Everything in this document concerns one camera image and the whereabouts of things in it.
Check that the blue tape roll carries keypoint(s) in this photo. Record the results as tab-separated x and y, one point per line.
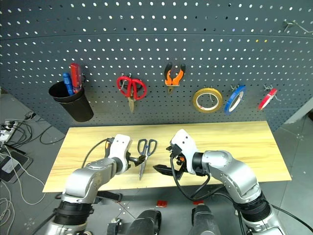
230	101

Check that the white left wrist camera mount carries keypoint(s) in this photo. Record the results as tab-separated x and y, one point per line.
119	147

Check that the red tape roll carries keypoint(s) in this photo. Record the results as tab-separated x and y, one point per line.
266	99

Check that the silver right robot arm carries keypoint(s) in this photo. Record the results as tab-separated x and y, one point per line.
234	176

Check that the metal pegboard hook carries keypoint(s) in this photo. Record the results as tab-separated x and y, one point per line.
209	94
238	91
270	87
294	25

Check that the dark rounded shape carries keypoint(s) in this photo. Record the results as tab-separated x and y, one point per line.
144	222
204	220

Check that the dark grey perforated pegboard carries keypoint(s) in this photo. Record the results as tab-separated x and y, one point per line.
156	49

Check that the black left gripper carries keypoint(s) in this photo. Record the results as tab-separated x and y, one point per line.
130	160

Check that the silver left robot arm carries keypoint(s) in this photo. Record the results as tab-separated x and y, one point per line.
83	178

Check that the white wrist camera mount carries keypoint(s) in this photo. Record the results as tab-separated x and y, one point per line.
119	147
187	144

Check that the orange and black pliers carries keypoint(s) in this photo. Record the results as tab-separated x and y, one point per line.
174	78

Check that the black pen holder cup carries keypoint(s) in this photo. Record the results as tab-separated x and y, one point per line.
75	105

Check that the black flat pad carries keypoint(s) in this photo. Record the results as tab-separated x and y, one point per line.
12	164

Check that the yellow tape roll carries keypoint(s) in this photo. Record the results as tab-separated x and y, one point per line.
197	98

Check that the red floor marker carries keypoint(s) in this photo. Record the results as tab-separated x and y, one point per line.
198	202
162	203

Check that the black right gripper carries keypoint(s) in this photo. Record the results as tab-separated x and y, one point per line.
176	154

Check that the white power strip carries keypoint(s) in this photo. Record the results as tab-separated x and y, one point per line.
8	127

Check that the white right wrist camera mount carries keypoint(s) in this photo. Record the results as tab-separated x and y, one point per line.
187	144

